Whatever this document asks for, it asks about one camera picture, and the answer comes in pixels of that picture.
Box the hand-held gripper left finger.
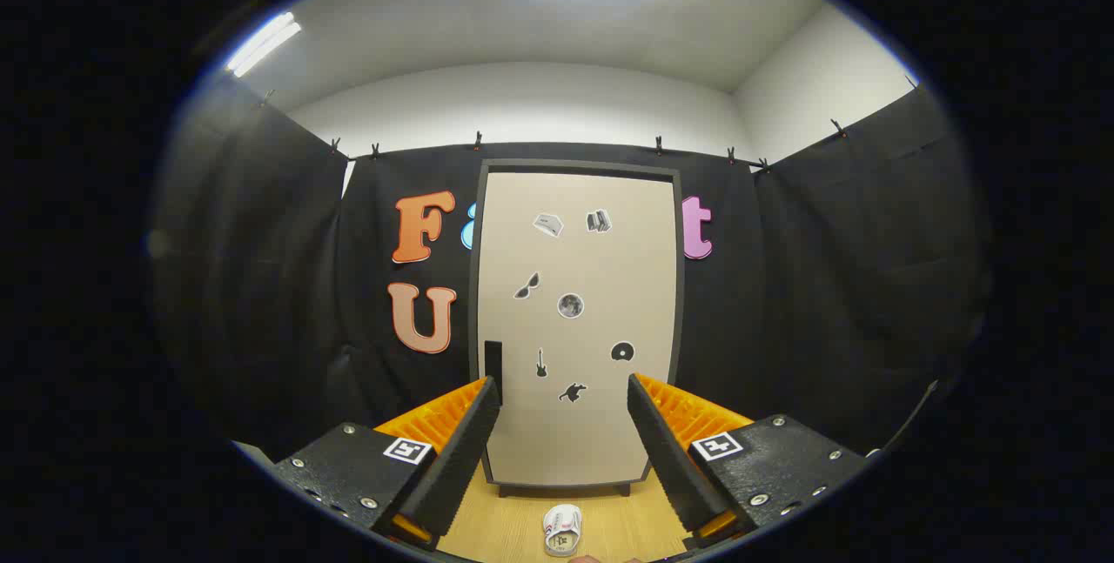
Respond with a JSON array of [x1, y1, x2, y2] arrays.
[[274, 376, 503, 551]]

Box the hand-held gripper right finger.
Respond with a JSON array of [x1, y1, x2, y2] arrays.
[[627, 373, 871, 551]]

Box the black door handle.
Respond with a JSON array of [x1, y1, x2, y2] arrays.
[[484, 340, 504, 407]]

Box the white canvas shoe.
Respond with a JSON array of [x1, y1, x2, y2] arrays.
[[543, 504, 582, 557]]

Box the dark grey shoe cabinet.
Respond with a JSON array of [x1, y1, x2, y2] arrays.
[[468, 159, 685, 499]]

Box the black backdrop cloth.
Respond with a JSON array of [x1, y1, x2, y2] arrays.
[[152, 80, 993, 468]]

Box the row of black clips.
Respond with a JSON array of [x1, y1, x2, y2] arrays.
[[261, 76, 919, 177]]

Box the narrow ceiling light panel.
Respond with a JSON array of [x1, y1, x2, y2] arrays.
[[226, 12, 303, 78]]

